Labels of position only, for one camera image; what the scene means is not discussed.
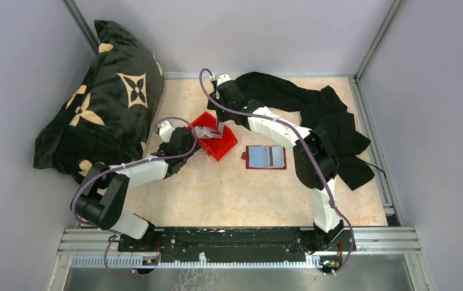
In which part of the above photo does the red leather card holder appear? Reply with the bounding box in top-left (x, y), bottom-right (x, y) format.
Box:
top-left (241, 145), bottom-right (287, 170)

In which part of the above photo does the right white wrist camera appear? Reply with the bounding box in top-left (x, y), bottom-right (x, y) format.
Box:
top-left (215, 74), bottom-right (233, 87)

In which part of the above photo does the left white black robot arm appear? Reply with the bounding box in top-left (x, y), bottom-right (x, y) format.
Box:
top-left (70, 127), bottom-right (198, 251)

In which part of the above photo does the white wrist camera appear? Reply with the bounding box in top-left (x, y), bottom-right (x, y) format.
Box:
top-left (156, 120), bottom-right (175, 143)
top-left (215, 74), bottom-right (233, 87)

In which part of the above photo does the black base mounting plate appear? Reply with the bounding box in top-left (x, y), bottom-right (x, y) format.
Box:
top-left (118, 227), bottom-right (356, 263)

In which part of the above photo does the red plastic bin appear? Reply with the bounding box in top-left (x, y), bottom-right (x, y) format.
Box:
top-left (191, 112), bottom-right (238, 161)

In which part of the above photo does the white credit card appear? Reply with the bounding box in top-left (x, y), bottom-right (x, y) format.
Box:
top-left (267, 146), bottom-right (285, 169)

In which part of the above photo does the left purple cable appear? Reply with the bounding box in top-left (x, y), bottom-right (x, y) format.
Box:
top-left (70, 116), bottom-right (198, 279)

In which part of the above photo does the aluminium frame rail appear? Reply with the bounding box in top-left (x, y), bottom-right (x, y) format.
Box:
top-left (55, 227), bottom-right (421, 270)

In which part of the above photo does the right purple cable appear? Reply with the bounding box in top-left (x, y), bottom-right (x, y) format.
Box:
top-left (198, 68), bottom-right (356, 276)

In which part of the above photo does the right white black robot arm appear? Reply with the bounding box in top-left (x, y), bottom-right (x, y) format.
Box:
top-left (209, 74), bottom-right (344, 250)

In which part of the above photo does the black floral patterned pillow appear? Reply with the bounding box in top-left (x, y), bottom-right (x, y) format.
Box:
top-left (33, 20), bottom-right (165, 182)

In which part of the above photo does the black cloth garment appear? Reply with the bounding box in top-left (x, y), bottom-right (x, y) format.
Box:
top-left (235, 72), bottom-right (375, 190)

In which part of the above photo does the stack of grey cards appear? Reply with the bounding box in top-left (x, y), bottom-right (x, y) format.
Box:
top-left (195, 122), bottom-right (224, 139)

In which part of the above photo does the purple cable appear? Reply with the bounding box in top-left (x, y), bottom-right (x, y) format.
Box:
top-left (198, 68), bottom-right (356, 276)
top-left (70, 116), bottom-right (198, 279)

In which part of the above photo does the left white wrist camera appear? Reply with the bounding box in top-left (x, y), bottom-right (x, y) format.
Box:
top-left (156, 120), bottom-right (175, 143)

